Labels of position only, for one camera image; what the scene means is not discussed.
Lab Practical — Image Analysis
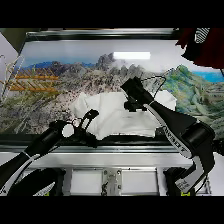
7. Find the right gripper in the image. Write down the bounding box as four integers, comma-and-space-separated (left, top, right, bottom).
120, 76, 155, 105

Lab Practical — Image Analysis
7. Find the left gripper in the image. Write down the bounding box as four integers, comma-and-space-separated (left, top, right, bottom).
74, 127, 99, 149

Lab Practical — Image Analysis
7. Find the white garment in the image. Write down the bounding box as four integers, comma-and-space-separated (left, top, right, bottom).
71, 90, 178, 141

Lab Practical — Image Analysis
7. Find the heap of clothes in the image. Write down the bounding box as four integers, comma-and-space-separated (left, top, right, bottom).
175, 27, 224, 72

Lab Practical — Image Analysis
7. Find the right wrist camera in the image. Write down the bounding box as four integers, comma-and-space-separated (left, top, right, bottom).
123, 97, 148, 113

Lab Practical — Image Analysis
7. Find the black cable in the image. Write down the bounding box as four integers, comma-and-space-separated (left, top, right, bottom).
142, 74, 168, 98

